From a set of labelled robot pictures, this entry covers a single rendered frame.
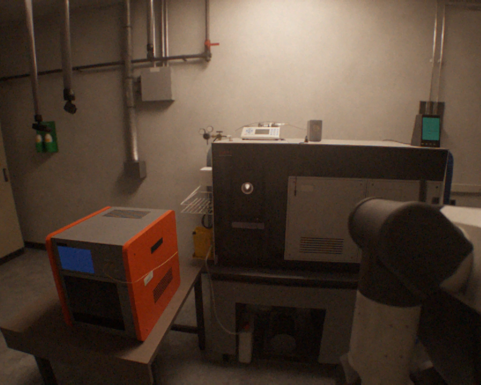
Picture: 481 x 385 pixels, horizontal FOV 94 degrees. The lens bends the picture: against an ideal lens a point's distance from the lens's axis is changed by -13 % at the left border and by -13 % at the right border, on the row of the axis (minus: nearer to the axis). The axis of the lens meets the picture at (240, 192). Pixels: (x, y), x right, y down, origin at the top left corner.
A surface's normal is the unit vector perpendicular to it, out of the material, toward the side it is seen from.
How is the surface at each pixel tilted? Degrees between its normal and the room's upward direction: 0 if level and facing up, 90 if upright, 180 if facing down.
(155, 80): 90
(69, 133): 90
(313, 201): 90
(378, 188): 90
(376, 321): 80
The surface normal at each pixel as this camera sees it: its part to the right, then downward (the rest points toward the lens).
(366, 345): -0.84, -0.03
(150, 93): -0.14, 0.24
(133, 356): 0.00, -0.97
